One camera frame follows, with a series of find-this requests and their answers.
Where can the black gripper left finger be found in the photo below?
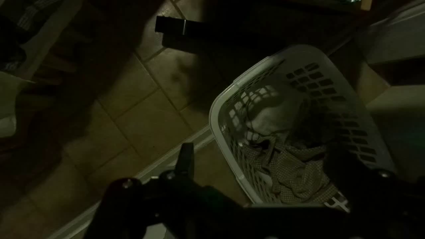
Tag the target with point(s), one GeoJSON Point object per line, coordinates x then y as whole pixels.
{"type": "Point", "coordinates": [185, 160]}

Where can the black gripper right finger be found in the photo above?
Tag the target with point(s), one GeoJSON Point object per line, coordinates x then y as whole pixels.
{"type": "Point", "coordinates": [339, 166]}

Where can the grey clothes pile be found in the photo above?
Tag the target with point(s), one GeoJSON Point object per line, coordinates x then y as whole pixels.
{"type": "Point", "coordinates": [292, 177]}

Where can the white plastic laundry basket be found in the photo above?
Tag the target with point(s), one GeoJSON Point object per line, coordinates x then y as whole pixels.
{"type": "Point", "coordinates": [226, 111]}

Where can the black stand foot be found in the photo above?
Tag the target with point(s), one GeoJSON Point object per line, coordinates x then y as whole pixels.
{"type": "Point", "coordinates": [177, 28]}

